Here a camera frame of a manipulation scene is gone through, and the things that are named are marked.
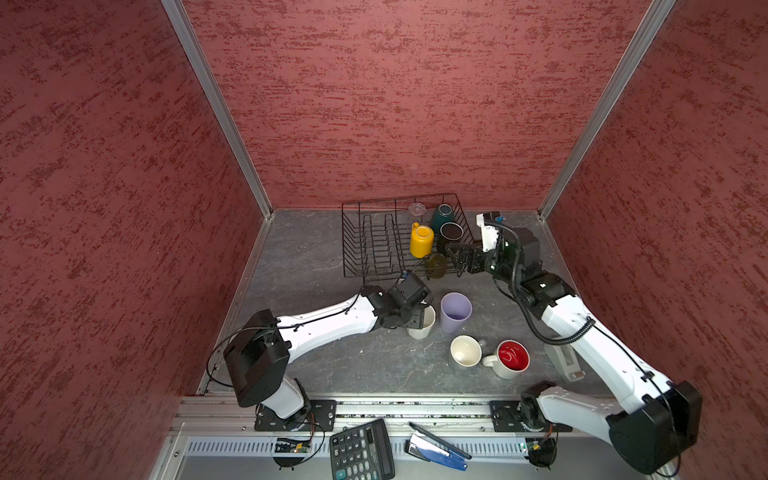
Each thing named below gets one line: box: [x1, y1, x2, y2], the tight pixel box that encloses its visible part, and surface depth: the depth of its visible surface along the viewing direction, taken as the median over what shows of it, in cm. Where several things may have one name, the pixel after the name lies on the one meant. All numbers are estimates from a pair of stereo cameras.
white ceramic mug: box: [407, 305, 437, 340], surface depth 83 cm
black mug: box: [438, 222, 464, 255], surface depth 102 cm
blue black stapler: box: [404, 433, 468, 471], surface depth 69 cm
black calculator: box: [329, 418, 396, 480], surface depth 69 cm
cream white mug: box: [450, 334, 484, 367], surface depth 79 cm
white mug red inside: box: [482, 339, 531, 380], surface depth 80 cm
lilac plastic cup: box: [440, 292, 473, 334], surface depth 85 cm
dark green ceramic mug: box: [432, 203, 453, 234], surface depth 105 cm
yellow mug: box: [410, 222, 435, 259], surface depth 102 cm
